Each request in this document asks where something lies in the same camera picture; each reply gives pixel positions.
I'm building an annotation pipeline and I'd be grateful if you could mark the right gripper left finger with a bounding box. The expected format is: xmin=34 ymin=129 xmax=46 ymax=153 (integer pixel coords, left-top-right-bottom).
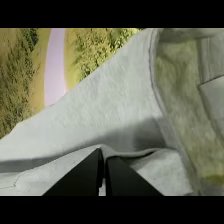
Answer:
xmin=42 ymin=148 xmax=105 ymax=197

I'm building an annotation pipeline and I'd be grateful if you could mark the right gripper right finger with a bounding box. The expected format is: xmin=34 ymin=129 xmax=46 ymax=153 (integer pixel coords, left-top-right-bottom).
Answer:
xmin=105 ymin=156 xmax=164 ymax=197

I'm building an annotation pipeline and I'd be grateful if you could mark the white garment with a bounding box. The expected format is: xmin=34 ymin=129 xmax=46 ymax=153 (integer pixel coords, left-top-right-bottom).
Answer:
xmin=0 ymin=28 xmax=224 ymax=197

